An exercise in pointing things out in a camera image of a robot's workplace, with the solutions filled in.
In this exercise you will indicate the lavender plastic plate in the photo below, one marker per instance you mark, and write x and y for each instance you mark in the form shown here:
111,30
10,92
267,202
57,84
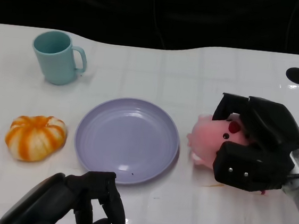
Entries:
128,139

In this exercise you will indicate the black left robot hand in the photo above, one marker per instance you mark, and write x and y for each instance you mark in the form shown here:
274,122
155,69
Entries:
46,200

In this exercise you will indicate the orange white striped pumpkin toy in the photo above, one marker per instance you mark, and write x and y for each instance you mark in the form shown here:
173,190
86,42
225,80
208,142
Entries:
35,137

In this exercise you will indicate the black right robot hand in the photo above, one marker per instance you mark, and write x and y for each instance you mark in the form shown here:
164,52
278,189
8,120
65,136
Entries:
268,124

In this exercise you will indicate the teal plastic mug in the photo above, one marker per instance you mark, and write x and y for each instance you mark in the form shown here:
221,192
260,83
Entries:
55,63

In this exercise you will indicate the pink plush doll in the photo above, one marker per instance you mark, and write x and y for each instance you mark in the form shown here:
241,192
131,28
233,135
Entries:
205,139

